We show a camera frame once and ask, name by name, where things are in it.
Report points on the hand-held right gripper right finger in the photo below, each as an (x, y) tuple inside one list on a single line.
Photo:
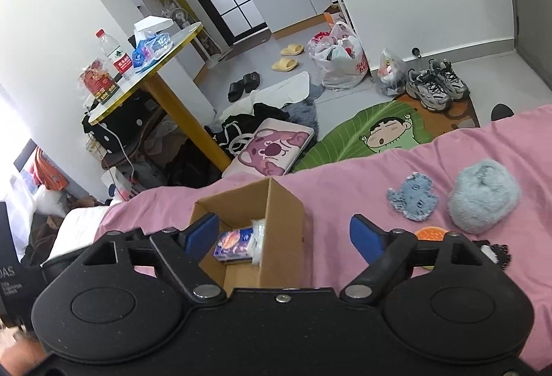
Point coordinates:
[(365, 239)]

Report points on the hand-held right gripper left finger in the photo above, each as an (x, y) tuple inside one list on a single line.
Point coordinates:
[(203, 234)]

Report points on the blue denim stuffed toy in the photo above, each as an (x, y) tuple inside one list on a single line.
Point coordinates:
[(413, 195)]

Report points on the orange round patch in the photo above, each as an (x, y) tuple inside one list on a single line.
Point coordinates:
[(430, 233)]

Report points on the brown cardboard box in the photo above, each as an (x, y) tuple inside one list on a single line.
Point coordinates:
[(282, 225)]

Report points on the grey-blue fluffy plush ball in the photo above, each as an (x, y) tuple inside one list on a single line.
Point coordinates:
[(483, 197)]

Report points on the black lace cloth piece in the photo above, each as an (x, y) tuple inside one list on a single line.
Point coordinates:
[(500, 253)]

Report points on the white crumpled plastic wrap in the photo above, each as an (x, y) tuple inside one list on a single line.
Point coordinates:
[(258, 242)]

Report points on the white printed package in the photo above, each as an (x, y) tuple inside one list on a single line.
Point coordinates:
[(120, 186)]

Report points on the green cartoon leaf floor mat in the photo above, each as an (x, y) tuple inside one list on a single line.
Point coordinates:
[(345, 134)]

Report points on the pink bear cushion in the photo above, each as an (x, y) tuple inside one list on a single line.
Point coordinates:
[(271, 147)]

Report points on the pink bed sheet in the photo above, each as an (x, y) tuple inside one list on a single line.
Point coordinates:
[(431, 147)]

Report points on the black clothes pile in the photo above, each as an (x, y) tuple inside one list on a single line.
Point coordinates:
[(235, 126)]

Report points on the wooden chair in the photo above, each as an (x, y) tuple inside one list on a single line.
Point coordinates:
[(151, 130)]

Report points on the black polka dot bag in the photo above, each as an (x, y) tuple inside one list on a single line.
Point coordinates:
[(116, 121)]

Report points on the black slipper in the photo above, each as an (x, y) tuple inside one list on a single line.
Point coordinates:
[(236, 90), (251, 80)]

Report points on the grey white sneaker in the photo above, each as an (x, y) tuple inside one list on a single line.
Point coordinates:
[(450, 78), (427, 91)]

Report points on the white bedding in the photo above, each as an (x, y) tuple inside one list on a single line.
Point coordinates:
[(43, 201)]

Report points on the orange cloth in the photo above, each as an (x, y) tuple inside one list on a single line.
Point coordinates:
[(51, 171)]

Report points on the white towel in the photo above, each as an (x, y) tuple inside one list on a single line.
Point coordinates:
[(284, 89)]

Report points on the small clear plastic bag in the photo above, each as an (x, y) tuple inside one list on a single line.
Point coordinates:
[(390, 74)]

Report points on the large white plastic bag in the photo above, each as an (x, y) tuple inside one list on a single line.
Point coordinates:
[(340, 65)]

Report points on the white table with yellow legs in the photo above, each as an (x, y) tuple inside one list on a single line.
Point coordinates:
[(172, 57)]

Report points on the red snack bag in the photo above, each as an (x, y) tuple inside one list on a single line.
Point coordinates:
[(98, 85)]

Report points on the dark round object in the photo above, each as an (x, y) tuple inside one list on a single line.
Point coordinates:
[(502, 111)]

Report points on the yellow slipper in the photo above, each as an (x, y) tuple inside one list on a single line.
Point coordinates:
[(293, 49), (284, 64)]

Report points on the black printed box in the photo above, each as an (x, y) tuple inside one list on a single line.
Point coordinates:
[(17, 264)]

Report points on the blue plastic packets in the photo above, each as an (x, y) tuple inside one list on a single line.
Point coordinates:
[(151, 46)]

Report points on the clear water bottle red cap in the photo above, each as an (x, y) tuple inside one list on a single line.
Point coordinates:
[(114, 57)]

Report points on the white tissue box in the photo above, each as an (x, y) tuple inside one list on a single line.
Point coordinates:
[(151, 24)]

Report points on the white standing fan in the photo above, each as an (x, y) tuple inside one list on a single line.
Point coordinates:
[(179, 17)]

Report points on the small orange box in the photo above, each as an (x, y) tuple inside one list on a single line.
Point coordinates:
[(329, 18)]

